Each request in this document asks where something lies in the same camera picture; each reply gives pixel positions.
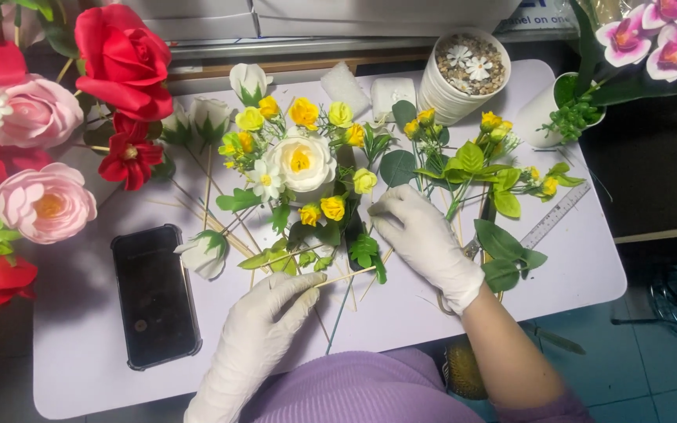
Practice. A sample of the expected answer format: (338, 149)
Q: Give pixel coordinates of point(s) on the person's right hand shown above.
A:
(426, 247)

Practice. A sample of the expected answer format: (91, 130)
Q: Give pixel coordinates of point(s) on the person's left hand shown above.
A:
(256, 329)

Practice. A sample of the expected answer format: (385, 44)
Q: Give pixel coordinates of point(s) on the person's left fingers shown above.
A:
(294, 288)

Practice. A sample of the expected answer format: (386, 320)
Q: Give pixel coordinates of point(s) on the person's right fingers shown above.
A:
(394, 208)

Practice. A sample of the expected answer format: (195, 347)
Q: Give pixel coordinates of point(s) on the thin wooden stick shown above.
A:
(350, 274)

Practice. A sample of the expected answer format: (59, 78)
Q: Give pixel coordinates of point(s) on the round eucalyptus leaf sprig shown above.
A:
(397, 167)

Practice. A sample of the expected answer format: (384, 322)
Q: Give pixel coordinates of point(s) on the green fern leaf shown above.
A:
(365, 250)

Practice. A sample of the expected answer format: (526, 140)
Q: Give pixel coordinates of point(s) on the pile of wooden sticks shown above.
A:
(227, 229)

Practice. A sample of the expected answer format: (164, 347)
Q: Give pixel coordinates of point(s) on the yellow bud spray light leaves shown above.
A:
(469, 157)

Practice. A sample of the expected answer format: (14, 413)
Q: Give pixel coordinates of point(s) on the white rosebud on stick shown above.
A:
(177, 126)
(249, 79)
(203, 255)
(209, 116)

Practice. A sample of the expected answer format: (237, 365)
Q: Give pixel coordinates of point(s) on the large white rose yellow centre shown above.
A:
(302, 160)

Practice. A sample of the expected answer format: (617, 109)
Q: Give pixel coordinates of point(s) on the white foam block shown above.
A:
(392, 97)
(345, 88)

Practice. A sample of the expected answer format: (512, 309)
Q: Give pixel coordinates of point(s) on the small white daisy flower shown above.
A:
(265, 179)

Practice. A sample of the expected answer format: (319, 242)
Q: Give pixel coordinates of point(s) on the dark green leaf sprig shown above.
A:
(500, 247)

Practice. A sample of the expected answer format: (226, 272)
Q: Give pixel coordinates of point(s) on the purple knitted sweater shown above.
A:
(356, 391)

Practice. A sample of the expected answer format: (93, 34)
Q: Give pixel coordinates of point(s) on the yellow rosebud spray with leaves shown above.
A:
(304, 113)

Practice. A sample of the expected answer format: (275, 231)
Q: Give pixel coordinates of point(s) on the black smartphone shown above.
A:
(155, 297)

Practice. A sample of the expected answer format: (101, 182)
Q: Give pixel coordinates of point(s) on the white ribbed pot with pebbles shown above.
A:
(462, 76)

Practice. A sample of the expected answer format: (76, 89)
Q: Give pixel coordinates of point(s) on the metal ruler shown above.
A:
(556, 216)

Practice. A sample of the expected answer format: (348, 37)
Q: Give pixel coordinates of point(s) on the white pot with green plant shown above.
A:
(541, 111)

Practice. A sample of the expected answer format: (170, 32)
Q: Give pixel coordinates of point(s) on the gold mesh object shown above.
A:
(465, 370)

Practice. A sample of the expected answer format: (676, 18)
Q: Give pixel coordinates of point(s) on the white carton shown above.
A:
(191, 17)
(385, 15)

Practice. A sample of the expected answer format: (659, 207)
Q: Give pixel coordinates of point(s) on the small red star flower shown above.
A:
(131, 154)

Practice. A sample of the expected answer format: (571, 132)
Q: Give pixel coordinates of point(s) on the pink peony yellow centre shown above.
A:
(46, 203)

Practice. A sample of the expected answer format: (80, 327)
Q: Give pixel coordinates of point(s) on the large red rose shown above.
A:
(122, 59)

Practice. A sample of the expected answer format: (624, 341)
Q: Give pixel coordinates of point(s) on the pink rose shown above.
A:
(39, 111)

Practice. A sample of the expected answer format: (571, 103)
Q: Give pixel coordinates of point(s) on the pink and white orchid flowers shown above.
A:
(656, 35)

